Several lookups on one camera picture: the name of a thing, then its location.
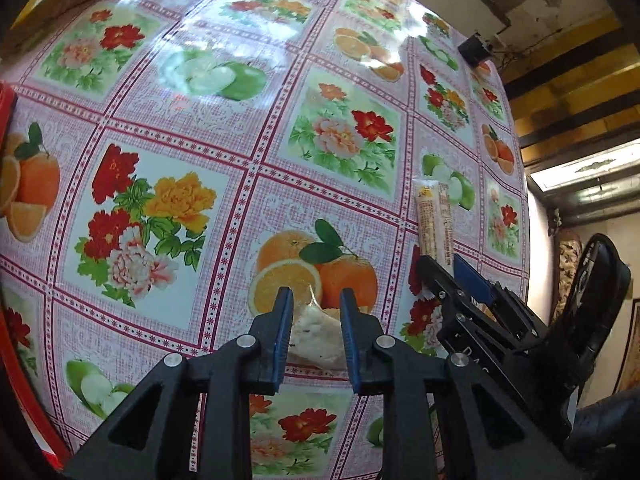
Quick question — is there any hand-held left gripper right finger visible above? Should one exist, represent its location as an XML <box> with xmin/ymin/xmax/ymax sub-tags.
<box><xmin>340</xmin><ymin>287</ymin><xmax>588</xmax><ymax>480</ymax></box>

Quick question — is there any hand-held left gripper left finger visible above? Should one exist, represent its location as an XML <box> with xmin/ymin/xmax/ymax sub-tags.
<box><xmin>62</xmin><ymin>286</ymin><xmax>296</xmax><ymax>480</ymax></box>

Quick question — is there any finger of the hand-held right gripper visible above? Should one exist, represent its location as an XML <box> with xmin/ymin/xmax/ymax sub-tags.
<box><xmin>451</xmin><ymin>255</ymin><xmax>547</xmax><ymax>347</ymax></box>
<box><xmin>416</xmin><ymin>254</ymin><xmax>521</xmax><ymax>357</ymax></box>

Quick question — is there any clear packet with white cake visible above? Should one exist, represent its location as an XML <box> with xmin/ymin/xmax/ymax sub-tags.
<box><xmin>290</xmin><ymin>285</ymin><xmax>351</xmax><ymax>372</ymax></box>

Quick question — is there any long beige snack packet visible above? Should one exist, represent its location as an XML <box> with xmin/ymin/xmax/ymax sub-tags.
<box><xmin>414</xmin><ymin>175</ymin><xmax>457</xmax><ymax>279</ymax></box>

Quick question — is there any red tray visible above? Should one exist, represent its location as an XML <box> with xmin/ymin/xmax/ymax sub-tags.
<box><xmin>0</xmin><ymin>82</ymin><xmax>72</xmax><ymax>471</ymax></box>

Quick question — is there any patterned cloth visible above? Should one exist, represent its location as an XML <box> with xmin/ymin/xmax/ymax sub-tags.
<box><xmin>554</xmin><ymin>229</ymin><xmax>582</xmax><ymax>313</ymax></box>

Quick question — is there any black round object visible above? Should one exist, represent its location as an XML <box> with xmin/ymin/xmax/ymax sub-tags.
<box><xmin>550</xmin><ymin>232</ymin><xmax>632</xmax><ymax>366</ymax></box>

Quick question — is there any framed light panel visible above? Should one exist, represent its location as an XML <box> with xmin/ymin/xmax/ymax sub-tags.
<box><xmin>527</xmin><ymin>144</ymin><xmax>640</xmax><ymax>198</ymax></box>

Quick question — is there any floral fruit printed tablecloth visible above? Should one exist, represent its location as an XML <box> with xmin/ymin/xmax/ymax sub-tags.
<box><xmin>0</xmin><ymin>0</ymin><xmax>532</xmax><ymax>480</ymax></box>

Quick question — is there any yellow wooden furniture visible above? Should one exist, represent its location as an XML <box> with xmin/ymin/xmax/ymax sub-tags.
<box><xmin>500</xmin><ymin>10</ymin><xmax>640</xmax><ymax>163</ymax></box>

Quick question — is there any small black device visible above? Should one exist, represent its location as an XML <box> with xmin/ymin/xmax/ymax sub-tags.
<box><xmin>457</xmin><ymin>34</ymin><xmax>493</xmax><ymax>67</ymax></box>

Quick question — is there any yellow cardboard box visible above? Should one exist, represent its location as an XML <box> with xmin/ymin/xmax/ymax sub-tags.
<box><xmin>7</xmin><ymin>0</ymin><xmax>126</xmax><ymax>54</ymax></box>

